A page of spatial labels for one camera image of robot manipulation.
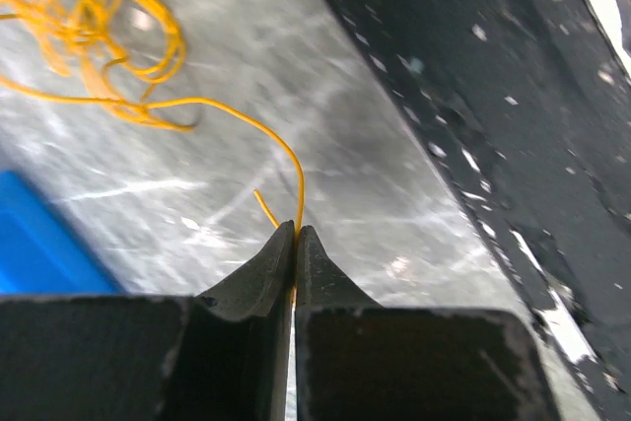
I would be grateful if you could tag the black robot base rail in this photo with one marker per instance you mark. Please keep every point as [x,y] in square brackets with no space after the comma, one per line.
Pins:
[526,112]

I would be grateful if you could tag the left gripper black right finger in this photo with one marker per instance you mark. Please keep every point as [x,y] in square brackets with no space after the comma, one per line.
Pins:
[325,298]

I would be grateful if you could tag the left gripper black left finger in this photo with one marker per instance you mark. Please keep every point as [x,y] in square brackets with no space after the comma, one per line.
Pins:
[246,348]

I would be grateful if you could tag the blue three-compartment bin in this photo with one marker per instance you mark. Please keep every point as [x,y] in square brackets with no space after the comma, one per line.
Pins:
[39,252]

